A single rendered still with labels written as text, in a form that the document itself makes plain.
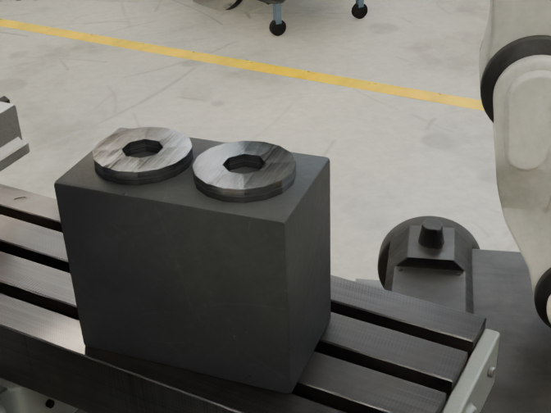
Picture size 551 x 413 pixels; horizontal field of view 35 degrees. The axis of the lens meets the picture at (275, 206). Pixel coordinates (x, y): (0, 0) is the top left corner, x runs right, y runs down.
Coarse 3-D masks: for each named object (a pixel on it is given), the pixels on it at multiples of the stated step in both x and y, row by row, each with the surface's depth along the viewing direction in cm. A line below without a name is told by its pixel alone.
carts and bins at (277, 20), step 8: (360, 0) 440; (280, 8) 421; (352, 8) 443; (360, 8) 442; (280, 16) 423; (360, 16) 444; (272, 24) 424; (280, 24) 426; (272, 32) 426; (280, 32) 428
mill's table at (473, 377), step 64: (0, 192) 115; (0, 256) 102; (64, 256) 102; (0, 320) 92; (64, 320) 91; (384, 320) 91; (448, 320) 89; (64, 384) 91; (128, 384) 85; (192, 384) 82; (320, 384) 82; (384, 384) 81; (448, 384) 82
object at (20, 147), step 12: (0, 108) 121; (12, 108) 122; (0, 120) 120; (12, 120) 122; (0, 132) 120; (12, 132) 123; (0, 144) 121; (12, 144) 123; (24, 144) 124; (0, 156) 120; (12, 156) 122; (0, 168) 120
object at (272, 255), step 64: (128, 128) 87; (64, 192) 78; (128, 192) 76; (192, 192) 76; (256, 192) 73; (320, 192) 79; (128, 256) 79; (192, 256) 76; (256, 256) 74; (320, 256) 82; (128, 320) 83; (192, 320) 80; (256, 320) 77; (320, 320) 86; (256, 384) 81
